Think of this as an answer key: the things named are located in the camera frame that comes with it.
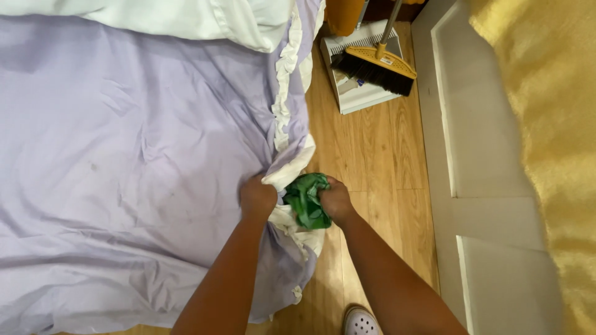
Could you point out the person's right hand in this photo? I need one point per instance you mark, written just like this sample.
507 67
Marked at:
336 201

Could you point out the person's left hand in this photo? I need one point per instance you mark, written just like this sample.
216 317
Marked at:
257 197

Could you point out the person's left fingers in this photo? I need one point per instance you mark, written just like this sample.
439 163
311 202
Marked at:
260 179

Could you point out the person's right fingers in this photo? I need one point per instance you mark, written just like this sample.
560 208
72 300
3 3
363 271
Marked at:
324 190

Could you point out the green cloth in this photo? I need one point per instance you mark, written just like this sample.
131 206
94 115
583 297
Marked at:
307 200

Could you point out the lilac ruffled bed sheet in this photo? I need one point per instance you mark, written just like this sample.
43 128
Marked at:
139 177

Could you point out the white dustpan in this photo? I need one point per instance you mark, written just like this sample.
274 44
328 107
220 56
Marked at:
361 79

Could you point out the white perforated clog shoe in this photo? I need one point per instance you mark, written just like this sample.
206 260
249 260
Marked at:
360 322

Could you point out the yellow broom with black bristles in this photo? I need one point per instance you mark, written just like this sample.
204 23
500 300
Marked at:
379 63

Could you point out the golden yellow curtain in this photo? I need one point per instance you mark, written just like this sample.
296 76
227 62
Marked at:
544 139

